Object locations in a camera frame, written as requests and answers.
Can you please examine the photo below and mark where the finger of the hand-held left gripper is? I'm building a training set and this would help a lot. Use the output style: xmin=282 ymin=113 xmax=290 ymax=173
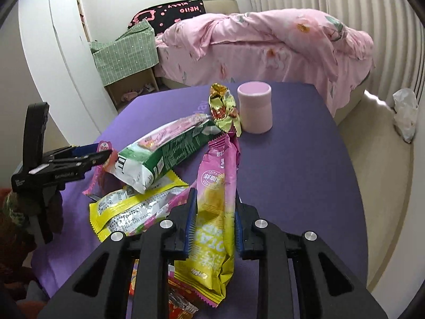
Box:
xmin=43 ymin=144 xmax=100 ymax=160
xmin=50 ymin=149 xmax=113 ymax=174

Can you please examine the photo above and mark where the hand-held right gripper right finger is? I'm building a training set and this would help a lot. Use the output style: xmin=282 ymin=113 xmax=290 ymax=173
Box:
xmin=234 ymin=196 xmax=389 ymax=319

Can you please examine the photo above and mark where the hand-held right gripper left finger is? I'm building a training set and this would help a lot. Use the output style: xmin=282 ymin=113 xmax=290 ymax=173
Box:
xmin=36 ymin=188 xmax=200 ymax=319

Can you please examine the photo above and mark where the small pink wrapper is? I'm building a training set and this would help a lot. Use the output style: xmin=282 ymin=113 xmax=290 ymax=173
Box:
xmin=82 ymin=141 xmax=120 ymax=196

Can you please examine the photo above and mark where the pink and yellow chip bag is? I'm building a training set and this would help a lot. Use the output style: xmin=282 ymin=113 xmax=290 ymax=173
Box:
xmin=173 ymin=133 xmax=241 ymax=309

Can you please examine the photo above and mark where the yellow wafer wrapper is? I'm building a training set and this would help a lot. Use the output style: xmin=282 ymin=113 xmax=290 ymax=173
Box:
xmin=88 ymin=170 xmax=190 ymax=242

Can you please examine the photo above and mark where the gold and red wrapper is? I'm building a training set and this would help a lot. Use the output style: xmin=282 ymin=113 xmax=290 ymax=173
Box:
xmin=208 ymin=84 xmax=242 ymax=138

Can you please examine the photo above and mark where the person's left forearm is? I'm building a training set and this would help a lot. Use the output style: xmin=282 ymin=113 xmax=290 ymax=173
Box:
xmin=0 ymin=188 xmax=42 ymax=289

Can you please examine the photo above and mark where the green and white snack packet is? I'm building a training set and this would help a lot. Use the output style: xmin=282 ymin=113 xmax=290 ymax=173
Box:
xmin=108 ymin=114 xmax=222 ymax=194

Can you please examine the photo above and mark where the red and orange wrapper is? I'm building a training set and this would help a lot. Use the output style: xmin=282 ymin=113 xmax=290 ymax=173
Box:
xmin=129 ymin=259 xmax=200 ymax=319

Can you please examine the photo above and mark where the pink fabric bundle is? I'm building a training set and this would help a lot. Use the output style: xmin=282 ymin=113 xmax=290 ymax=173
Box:
xmin=121 ymin=85 xmax=156 ymax=102

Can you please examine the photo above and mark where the wooden bedside cabinet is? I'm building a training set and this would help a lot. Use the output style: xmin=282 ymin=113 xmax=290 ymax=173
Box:
xmin=104 ymin=66 xmax=160 ymax=112

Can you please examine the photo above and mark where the white wardrobe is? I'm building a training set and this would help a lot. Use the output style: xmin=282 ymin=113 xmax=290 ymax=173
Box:
xmin=20 ymin=0 xmax=117 ymax=143

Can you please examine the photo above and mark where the green striped cloth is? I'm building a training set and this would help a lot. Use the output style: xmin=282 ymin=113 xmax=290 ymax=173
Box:
xmin=90 ymin=18 xmax=160 ymax=87

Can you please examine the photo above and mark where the pink cup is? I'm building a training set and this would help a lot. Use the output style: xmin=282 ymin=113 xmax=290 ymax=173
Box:
xmin=237 ymin=80 xmax=273 ymax=134

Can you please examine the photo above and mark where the black pillow with pink print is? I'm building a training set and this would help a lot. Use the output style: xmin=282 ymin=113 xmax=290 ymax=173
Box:
xmin=128 ymin=0 xmax=205 ymax=34

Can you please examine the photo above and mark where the pink floral duvet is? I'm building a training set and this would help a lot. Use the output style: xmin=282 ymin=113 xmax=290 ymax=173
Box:
xmin=154 ymin=8 xmax=375 ymax=117

